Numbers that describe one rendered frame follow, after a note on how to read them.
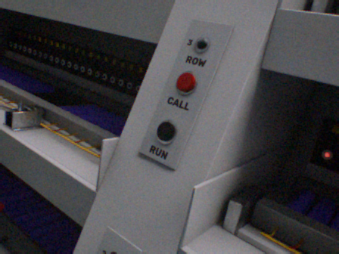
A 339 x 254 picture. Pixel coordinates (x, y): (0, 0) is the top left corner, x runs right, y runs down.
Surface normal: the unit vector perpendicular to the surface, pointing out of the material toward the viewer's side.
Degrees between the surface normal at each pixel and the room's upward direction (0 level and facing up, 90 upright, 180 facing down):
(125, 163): 90
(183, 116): 90
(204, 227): 90
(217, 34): 90
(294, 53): 109
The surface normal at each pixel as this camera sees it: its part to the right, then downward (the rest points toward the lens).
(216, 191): 0.77, 0.32
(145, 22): -0.60, 0.11
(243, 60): -0.51, -0.20
